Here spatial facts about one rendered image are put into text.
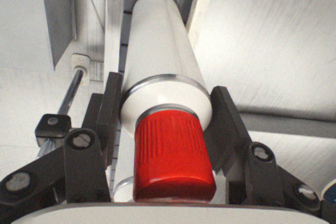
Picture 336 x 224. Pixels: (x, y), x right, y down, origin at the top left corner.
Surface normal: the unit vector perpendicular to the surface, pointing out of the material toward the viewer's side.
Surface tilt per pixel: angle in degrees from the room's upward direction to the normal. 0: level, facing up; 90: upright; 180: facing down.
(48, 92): 0
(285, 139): 0
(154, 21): 90
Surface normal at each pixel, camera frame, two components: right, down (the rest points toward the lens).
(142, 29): -0.49, -0.65
